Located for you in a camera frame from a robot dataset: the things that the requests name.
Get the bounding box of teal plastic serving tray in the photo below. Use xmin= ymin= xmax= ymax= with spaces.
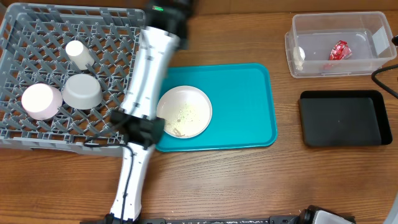
xmin=156 ymin=63 xmax=277 ymax=152

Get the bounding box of white napkin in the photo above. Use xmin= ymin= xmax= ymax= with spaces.
xmin=293 ymin=47 xmax=305 ymax=70

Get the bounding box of grey bowl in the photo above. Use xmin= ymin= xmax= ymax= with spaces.
xmin=62 ymin=73 xmax=103 ymax=110

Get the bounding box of clear plastic bin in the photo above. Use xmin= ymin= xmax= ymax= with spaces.
xmin=285 ymin=12 xmax=397 ymax=78

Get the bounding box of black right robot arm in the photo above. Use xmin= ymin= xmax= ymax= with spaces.
xmin=289 ymin=195 xmax=397 ymax=224

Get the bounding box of white cup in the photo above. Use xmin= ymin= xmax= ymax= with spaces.
xmin=65 ymin=40 xmax=95 ymax=70

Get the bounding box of grey plastic dish rack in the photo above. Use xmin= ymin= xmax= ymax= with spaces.
xmin=1 ymin=3 xmax=145 ymax=157

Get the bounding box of white pink bowl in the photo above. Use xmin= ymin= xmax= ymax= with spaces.
xmin=21 ymin=83 xmax=63 ymax=120

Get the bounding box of large white plate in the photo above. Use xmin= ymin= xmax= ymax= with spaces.
xmin=157 ymin=85 xmax=213 ymax=139

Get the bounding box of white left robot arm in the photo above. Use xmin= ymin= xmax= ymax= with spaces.
xmin=105 ymin=0 xmax=195 ymax=223

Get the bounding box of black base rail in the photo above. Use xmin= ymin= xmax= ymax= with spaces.
xmin=80 ymin=216 xmax=357 ymax=224

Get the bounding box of red snack wrapper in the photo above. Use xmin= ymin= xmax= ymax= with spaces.
xmin=329 ymin=40 xmax=352 ymax=60

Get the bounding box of black plastic tray bin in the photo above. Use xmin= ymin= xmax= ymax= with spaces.
xmin=298 ymin=90 xmax=393 ymax=147

